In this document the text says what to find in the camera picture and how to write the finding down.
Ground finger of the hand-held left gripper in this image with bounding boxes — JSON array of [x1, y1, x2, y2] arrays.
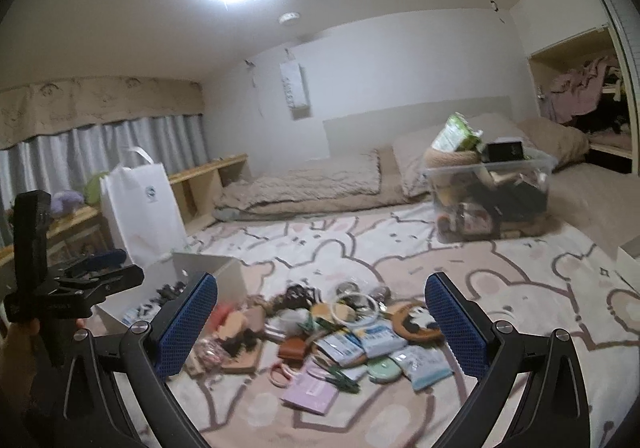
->
[[54, 264, 146, 303], [59, 249, 129, 279]]

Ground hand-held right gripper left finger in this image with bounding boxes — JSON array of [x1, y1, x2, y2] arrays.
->
[[50, 272, 219, 448]]

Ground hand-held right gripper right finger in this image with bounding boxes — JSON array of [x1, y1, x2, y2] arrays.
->
[[424, 272, 593, 448]]

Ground silver white medicine sachet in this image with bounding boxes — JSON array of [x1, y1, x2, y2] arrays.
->
[[122, 304, 152, 325]]

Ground white storage box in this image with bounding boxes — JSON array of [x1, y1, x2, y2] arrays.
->
[[95, 252, 248, 335]]

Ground person's left hand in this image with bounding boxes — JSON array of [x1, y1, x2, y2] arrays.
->
[[0, 318, 42, 404]]

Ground round wooden panda coaster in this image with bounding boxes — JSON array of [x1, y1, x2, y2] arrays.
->
[[387, 303, 446, 345]]

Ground white tote bag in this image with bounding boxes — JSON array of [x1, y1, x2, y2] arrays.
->
[[100, 147, 191, 269]]

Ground white blue medicine sachet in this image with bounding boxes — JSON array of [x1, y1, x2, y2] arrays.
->
[[312, 330, 369, 369], [390, 345, 451, 392], [357, 323, 409, 359]]

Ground purple plush toy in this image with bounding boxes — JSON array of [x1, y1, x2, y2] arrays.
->
[[52, 190, 86, 217]]

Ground small wooden board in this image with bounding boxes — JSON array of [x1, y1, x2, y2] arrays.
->
[[220, 343, 264, 375]]

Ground green plush toy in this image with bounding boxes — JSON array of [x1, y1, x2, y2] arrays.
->
[[85, 171, 111, 207]]

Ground cartoon printed bed sheet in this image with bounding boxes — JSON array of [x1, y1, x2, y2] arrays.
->
[[135, 200, 640, 448]]

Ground green oval case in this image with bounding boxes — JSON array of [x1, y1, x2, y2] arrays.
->
[[367, 359, 401, 383]]

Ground black white bangle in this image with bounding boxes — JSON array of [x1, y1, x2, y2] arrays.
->
[[345, 293, 384, 323]]

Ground grey window curtain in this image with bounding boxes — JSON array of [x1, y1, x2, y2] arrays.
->
[[0, 113, 209, 249]]

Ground brown leather pouch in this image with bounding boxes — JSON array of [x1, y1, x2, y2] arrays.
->
[[277, 337, 309, 362]]

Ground dark hair claw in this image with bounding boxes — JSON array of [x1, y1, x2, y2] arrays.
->
[[284, 284, 322, 309]]

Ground clear plastic storage bin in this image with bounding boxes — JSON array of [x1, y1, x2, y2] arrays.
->
[[424, 148, 559, 243]]

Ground wooden bedside shelf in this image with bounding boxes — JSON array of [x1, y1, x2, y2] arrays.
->
[[0, 155, 249, 269]]

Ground green plastic clip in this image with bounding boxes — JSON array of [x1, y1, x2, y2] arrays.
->
[[320, 368, 362, 392]]

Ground purple notebook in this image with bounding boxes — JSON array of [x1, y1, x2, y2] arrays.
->
[[280, 360, 341, 417]]

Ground beige curtain valance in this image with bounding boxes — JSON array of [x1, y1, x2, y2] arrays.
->
[[0, 76, 205, 151]]

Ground beige fuzzy pillow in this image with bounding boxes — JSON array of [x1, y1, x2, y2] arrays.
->
[[392, 115, 531, 201], [517, 117, 591, 171]]

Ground folded beige fuzzy blanket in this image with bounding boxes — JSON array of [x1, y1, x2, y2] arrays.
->
[[214, 149, 382, 221]]

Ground small black box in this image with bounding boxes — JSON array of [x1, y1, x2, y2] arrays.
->
[[482, 140, 527, 163]]

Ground green snack packet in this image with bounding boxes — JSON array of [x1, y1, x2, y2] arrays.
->
[[431, 113, 484, 153]]

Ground pink hanging clothes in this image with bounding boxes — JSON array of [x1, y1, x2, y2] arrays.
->
[[544, 56, 624, 125]]

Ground pink ring clip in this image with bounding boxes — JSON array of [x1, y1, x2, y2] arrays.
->
[[270, 362, 297, 388]]

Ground white wall hanging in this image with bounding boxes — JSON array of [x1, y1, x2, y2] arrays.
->
[[280, 60, 311, 117]]

